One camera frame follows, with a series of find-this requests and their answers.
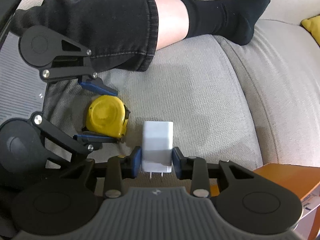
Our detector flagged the yellow tape measure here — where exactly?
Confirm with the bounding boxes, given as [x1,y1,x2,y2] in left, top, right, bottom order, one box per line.
[85,95,130,139]

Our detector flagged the yellow cushion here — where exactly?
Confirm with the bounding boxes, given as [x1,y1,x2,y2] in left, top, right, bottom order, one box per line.
[301,15,320,46]

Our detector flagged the white power adapter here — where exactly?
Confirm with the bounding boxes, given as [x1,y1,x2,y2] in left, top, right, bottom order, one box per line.
[142,121,174,179]

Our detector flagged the person left leg black sock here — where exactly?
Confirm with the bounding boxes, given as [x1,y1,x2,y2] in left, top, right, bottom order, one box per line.
[11,0,271,72]

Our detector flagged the beige fabric sofa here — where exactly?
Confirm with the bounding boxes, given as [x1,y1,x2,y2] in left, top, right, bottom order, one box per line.
[15,0,320,188]

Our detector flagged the orange white cardboard box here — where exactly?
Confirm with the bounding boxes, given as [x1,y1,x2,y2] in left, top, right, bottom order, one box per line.
[252,162,320,240]

